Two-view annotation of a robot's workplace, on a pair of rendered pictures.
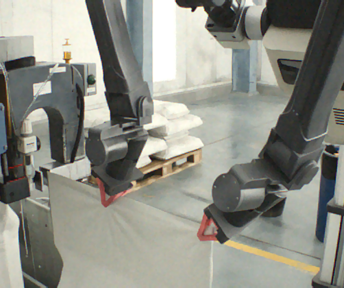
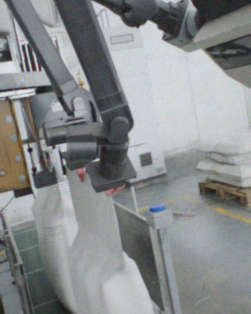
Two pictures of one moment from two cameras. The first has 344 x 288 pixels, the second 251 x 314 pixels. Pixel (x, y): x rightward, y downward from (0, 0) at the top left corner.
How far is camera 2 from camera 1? 60 cm
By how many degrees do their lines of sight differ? 31
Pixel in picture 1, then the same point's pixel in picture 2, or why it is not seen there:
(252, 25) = (191, 26)
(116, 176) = not seen: hidden behind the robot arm
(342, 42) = (66, 16)
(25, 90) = (44, 108)
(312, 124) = (95, 86)
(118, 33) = (48, 54)
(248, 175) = (72, 132)
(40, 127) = (187, 156)
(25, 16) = (163, 64)
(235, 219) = (102, 173)
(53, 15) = (187, 60)
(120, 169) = not seen: hidden behind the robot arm
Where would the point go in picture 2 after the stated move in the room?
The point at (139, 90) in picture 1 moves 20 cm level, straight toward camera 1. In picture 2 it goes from (72, 93) to (23, 100)
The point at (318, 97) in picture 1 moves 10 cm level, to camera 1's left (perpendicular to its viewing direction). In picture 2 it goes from (83, 63) to (39, 75)
